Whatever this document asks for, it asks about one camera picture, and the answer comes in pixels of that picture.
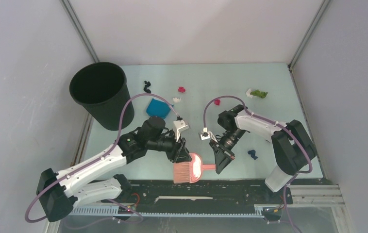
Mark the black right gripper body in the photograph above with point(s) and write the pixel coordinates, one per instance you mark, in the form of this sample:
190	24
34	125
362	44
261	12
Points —
218	148

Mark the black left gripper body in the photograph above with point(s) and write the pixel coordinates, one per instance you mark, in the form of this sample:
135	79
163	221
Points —
173	155

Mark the pink hand brush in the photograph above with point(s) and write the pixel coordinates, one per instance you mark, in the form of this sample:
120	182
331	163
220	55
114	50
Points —
190	172

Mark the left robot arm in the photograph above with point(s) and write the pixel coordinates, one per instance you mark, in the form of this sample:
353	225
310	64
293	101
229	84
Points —
61	192

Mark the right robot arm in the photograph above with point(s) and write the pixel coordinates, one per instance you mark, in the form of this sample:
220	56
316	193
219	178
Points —
293	148

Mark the dark blue paper scrap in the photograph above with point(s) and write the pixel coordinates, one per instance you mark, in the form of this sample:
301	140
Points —
252	154

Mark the blue dustpan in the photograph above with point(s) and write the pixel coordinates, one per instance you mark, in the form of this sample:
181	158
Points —
157	108

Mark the white paper scrap centre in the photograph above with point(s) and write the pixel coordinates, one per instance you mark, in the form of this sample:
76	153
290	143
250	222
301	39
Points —
176	99

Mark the white paper scrap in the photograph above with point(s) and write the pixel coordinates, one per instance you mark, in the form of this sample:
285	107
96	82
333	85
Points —
248	93
176	99

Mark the white paper scrap right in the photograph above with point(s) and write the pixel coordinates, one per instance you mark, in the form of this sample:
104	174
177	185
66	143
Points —
248	93

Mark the red paper scrap upper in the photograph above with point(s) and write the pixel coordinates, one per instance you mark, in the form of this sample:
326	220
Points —
181	89

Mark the green paper scrap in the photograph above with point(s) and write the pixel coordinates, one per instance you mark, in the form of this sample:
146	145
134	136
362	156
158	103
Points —
259	94

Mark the black paper scrap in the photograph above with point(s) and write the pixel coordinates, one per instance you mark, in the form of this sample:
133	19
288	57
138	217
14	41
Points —
146	89

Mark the black trash bin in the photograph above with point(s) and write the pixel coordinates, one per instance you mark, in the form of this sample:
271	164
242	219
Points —
101	89

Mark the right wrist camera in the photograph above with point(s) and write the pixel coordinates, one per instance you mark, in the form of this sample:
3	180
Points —
205	134

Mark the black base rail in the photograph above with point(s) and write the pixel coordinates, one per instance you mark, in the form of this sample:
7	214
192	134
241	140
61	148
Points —
207	197

